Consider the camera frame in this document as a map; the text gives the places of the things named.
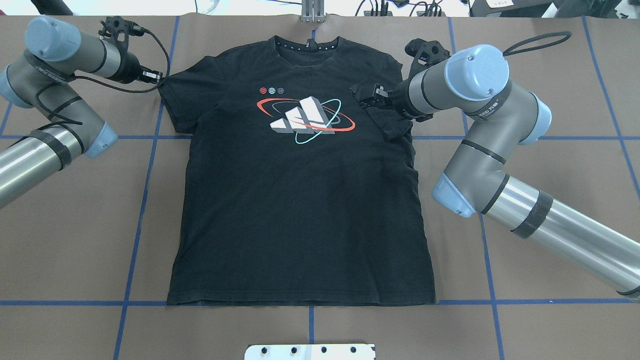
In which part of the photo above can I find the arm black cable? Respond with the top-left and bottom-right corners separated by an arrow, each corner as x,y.
502,31 -> 573,57
30,27 -> 172,126

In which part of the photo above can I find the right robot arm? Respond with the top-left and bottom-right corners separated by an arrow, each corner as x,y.
352,42 -> 640,303

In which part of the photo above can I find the aluminium camera post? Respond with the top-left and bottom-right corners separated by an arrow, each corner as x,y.
300,0 -> 326,23

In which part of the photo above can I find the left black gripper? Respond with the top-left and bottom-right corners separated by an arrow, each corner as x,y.
131,65 -> 163,85

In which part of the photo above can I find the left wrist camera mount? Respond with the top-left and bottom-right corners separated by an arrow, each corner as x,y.
98,16 -> 146,51

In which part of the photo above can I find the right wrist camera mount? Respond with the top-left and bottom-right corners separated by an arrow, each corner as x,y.
404,38 -> 451,68

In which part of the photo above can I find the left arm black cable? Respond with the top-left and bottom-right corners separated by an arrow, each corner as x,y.
30,27 -> 172,126

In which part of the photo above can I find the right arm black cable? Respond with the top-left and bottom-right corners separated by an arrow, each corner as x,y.
502,31 -> 573,57

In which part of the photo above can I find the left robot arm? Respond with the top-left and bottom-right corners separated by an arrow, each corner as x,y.
0,15 -> 170,207

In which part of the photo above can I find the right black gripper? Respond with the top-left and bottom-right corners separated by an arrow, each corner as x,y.
359,85 -> 400,111

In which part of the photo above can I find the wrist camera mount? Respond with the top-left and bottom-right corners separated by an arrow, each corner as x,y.
404,38 -> 451,68
98,16 -> 146,51

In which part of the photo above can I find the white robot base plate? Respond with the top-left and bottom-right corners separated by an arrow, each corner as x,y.
244,343 -> 377,360

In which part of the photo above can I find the black graphic t-shirt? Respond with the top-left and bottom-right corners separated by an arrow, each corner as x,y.
159,36 -> 435,306

